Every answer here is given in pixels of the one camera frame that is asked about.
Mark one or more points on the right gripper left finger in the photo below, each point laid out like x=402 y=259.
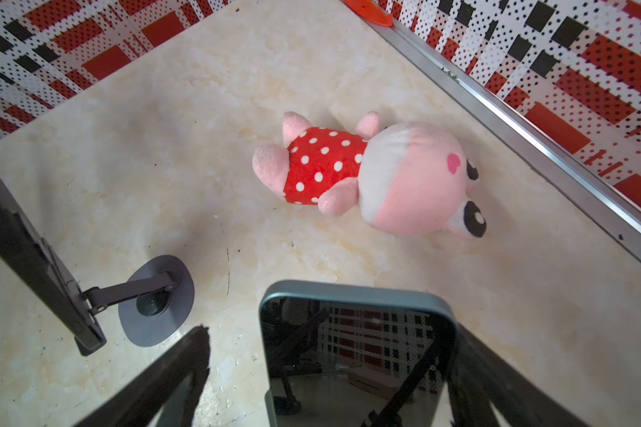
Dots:
x=167 y=393

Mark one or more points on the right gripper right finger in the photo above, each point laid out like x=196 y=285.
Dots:
x=482 y=386

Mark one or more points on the black phone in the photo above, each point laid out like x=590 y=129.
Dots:
x=339 y=355
x=31 y=258

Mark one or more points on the grey stand left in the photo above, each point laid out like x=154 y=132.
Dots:
x=152 y=304

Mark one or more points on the pink plush toy red dress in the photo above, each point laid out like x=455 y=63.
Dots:
x=409 y=179

